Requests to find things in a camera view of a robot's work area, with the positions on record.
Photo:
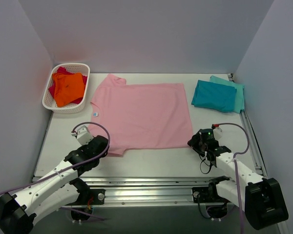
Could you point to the white perforated plastic basket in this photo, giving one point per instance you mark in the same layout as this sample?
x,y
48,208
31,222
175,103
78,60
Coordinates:
x,y
49,103

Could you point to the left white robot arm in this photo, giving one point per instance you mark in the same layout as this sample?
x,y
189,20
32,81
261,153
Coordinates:
x,y
20,212

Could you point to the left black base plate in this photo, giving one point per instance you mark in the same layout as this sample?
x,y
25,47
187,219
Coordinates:
x,y
97,195

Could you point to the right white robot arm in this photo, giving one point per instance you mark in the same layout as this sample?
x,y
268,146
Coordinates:
x,y
260,199

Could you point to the pink t-shirt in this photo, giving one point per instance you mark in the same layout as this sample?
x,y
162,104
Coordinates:
x,y
141,116

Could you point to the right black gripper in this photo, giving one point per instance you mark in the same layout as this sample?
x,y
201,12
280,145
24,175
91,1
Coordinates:
x,y
195,142

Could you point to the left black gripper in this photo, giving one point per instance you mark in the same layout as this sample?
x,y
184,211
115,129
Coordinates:
x,y
102,144

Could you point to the folded light green t-shirt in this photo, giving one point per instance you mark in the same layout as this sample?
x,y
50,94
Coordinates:
x,y
239,98

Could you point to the aluminium rail frame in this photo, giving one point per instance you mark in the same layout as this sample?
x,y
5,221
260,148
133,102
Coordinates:
x,y
162,177

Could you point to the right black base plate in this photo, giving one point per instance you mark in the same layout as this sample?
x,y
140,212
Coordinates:
x,y
203,195

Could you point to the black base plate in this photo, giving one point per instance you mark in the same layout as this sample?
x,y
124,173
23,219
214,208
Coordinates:
x,y
97,195
203,195

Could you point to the folded teal t-shirt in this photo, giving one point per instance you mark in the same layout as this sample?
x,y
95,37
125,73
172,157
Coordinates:
x,y
214,96

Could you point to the orange t-shirt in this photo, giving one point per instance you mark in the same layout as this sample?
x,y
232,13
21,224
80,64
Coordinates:
x,y
68,88

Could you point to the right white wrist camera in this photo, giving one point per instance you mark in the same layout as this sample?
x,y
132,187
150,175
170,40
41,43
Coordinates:
x,y
217,131

